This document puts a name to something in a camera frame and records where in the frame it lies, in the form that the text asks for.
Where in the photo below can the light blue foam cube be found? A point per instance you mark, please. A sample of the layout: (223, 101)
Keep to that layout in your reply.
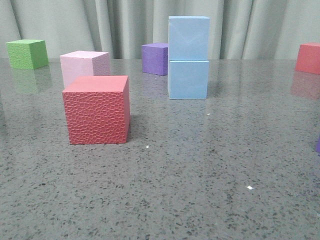
(188, 38)

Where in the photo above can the large red textured cube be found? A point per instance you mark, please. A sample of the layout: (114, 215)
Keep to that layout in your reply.
(97, 110)

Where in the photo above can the purple foam cube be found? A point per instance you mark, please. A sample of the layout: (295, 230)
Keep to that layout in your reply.
(155, 58)

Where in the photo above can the pink foam cube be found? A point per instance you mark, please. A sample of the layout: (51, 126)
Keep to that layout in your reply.
(84, 63)

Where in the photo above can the grey-green curtain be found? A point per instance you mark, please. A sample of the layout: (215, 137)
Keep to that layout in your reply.
(239, 29)

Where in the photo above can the green foam cube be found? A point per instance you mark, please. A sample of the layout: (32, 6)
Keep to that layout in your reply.
(27, 54)

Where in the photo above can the red foam cube far right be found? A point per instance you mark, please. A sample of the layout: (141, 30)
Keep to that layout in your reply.
(308, 59)

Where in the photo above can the purple cube at right edge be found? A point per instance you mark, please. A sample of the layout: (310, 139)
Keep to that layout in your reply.
(318, 147)

